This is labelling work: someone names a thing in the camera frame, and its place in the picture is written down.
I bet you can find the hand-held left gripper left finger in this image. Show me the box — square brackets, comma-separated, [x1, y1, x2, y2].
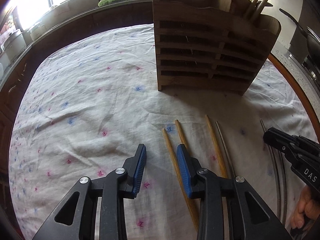
[32, 144, 147, 240]

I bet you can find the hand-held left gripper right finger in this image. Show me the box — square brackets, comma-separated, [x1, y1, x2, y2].
[176, 144, 293, 240]

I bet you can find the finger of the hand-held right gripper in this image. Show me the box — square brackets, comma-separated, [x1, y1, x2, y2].
[262, 132, 292, 156]
[269, 127, 300, 143]

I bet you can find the wooden utensil holder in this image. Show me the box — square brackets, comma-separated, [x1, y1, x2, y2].
[152, 0, 281, 96]

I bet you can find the person's right hand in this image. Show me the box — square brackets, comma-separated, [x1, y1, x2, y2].
[291, 186, 320, 230]

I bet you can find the gas stove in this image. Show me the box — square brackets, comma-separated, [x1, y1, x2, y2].
[290, 52, 320, 85]

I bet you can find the floral white tablecloth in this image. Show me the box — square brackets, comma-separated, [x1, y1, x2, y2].
[7, 24, 315, 240]

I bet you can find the black wok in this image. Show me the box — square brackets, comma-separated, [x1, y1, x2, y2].
[279, 8, 320, 63]

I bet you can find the green plastic basket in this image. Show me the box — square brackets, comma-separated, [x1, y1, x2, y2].
[97, 0, 129, 7]

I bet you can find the small white lidded pot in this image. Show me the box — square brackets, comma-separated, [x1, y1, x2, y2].
[27, 23, 47, 40]

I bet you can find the tall white rice cooker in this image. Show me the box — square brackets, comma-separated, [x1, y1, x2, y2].
[4, 29, 27, 60]

